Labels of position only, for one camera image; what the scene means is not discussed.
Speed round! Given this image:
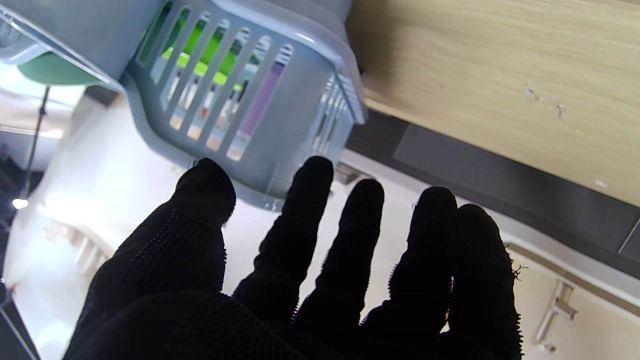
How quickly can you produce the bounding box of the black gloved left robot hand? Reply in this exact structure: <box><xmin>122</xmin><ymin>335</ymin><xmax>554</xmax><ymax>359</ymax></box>
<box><xmin>62</xmin><ymin>156</ymin><xmax>523</xmax><ymax>360</ymax></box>

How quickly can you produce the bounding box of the purple cup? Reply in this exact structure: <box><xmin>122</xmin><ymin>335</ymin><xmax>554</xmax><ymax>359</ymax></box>
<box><xmin>239</xmin><ymin>61</ymin><xmax>286</xmax><ymax>140</ymax></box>

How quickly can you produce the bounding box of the lime green bowl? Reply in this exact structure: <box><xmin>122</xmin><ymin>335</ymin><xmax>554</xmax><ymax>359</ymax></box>
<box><xmin>160</xmin><ymin>10</ymin><xmax>251</xmax><ymax>91</ymax></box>

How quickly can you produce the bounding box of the pale green plate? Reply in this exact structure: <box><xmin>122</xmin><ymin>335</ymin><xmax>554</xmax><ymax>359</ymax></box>
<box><xmin>17</xmin><ymin>51</ymin><xmax>103</xmax><ymax>87</ymax></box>

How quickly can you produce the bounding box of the black backdrop stand pole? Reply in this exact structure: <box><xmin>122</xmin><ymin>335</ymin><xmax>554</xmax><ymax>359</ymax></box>
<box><xmin>17</xmin><ymin>86</ymin><xmax>51</xmax><ymax>201</ymax></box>

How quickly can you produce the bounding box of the blue plastic dish rack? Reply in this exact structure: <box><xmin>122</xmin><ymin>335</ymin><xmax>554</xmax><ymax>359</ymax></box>
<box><xmin>120</xmin><ymin>0</ymin><xmax>368</xmax><ymax>211</ymax></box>

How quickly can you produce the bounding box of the blue cutlery holder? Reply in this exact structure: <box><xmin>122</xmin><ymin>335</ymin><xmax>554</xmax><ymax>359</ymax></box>
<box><xmin>0</xmin><ymin>0</ymin><xmax>163</xmax><ymax>93</ymax></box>

